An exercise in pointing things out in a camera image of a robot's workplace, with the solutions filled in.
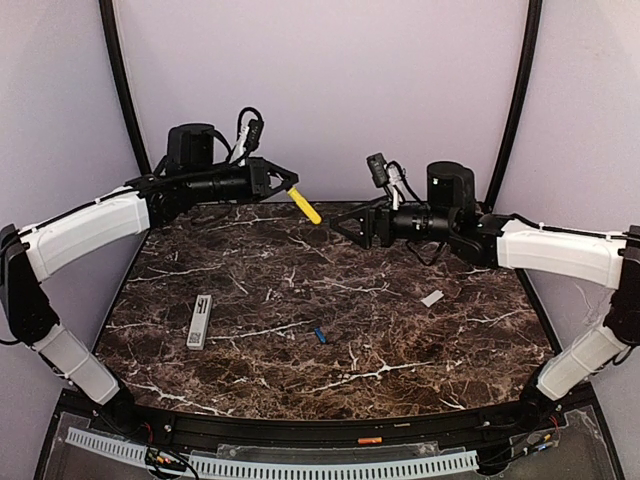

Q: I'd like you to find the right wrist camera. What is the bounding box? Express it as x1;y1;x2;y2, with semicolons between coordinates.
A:
366;153;406;210

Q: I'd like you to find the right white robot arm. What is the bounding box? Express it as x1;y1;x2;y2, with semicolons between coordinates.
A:
330;199;639;430

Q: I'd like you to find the white battery cover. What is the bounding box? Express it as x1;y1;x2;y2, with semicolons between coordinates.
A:
421;290;444;308

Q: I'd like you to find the black frame post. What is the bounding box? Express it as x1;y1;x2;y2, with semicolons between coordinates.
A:
98;0;152;175
484;0;543;211

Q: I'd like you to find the orange battery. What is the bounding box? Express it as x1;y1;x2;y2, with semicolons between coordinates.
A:
357;437;383;445

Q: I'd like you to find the right black frame post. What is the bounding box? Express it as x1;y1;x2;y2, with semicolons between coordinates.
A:
484;0;543;211

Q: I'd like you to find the white slotted cable duct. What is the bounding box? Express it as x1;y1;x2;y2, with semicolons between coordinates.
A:
65;427;478;479

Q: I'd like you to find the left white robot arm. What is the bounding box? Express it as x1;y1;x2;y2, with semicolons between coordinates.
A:
1;157;299;433

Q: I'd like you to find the blue battery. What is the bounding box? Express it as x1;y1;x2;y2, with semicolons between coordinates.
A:
314;328;329;345

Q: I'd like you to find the left black frame post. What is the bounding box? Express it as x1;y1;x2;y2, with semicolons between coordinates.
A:
98;0;152;175

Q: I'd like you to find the yellow handled screwdriver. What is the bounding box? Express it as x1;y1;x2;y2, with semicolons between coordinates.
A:
287;187;322;225

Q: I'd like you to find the white remote control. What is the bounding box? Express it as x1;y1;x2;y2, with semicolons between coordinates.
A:
186;295;212;350

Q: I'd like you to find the black front rail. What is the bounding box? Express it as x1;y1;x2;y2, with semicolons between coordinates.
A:
89;399;551;454

